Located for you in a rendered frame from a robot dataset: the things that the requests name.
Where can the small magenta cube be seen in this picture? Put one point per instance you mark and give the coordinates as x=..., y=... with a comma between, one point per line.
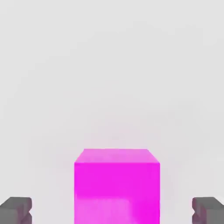
x=116, y=189

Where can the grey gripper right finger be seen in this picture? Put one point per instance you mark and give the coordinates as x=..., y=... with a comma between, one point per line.
x=210, y=210

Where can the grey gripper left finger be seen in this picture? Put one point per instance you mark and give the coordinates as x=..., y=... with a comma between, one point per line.
x=14, y=210

